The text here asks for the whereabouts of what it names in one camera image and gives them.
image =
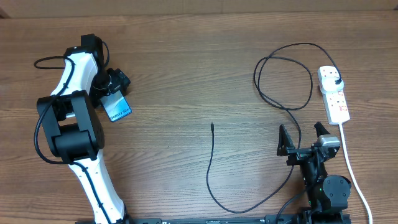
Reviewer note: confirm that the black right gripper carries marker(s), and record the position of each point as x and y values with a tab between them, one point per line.
297	154

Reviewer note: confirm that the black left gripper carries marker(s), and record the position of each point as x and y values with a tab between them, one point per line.
120	79

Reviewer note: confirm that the Samsung Galaxy smartphone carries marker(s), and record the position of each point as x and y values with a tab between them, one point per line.
116	106

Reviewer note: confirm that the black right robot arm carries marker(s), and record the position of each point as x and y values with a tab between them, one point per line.
327	194

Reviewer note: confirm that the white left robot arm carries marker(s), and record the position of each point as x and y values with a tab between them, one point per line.
73	130

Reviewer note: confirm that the white charger adapter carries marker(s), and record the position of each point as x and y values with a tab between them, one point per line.
331	84

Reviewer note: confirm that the white power strip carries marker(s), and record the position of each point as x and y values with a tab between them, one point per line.
335	103

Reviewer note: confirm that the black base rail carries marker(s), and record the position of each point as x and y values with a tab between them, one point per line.
268	219

